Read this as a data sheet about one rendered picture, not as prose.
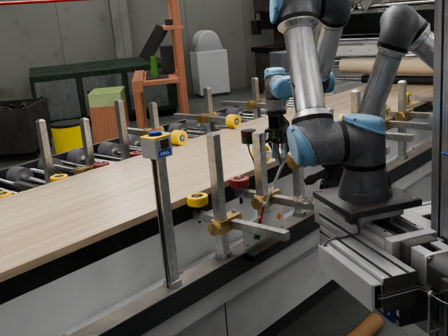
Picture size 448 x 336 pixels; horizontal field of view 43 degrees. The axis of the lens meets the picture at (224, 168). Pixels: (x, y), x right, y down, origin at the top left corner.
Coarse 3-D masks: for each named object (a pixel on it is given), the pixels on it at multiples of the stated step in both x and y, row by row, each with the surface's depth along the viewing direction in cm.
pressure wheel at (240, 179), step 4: (236, 176) 238; (240, 176) 238; (244, 176) 238; (232, 180) 234; (236, 180) 233; (240, 180) 232; (244, 180) 232; (248, 180) 234; (232, 184) 234; (236, 184) 232; (240, 184) 232; (244, 184) 233; (248, 184) 234; (236, 188) 233; (240, 188) 233; (240, 200) 238
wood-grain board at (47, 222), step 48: (336, 96) 419; (192, 144) 306; (240, 144) 297; (48, 192) 241; (96, 192) 235; (144, 192) 230; (192, 192) 224; (0, 240) 191; (48, 240) 187; (96, 240) 190
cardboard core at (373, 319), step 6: (366, 318) 279; (372, 318) 278; (378, 318) 279; (360, 324) 274; (366, 324) 273; (372, 324) 274; (378, 324) 277; (354, 330) 269; (360, 330) 269; (366, 330) 270; (372, 330) 272
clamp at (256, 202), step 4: (272, 192) 226; (276, 192) 227; (280, 192) 229; (256, 196) 223; (260, 196) 222; (264, 196) 222; (252, 200) 222; (256, 200) 221; (260, 200) 220; (264, 200) 221; (252, 204) 223; (256, 204) 221; (260, 204) 220; (272, 204) 226; (256, 208) 222; (260, 208) 221; (264, 208) 222
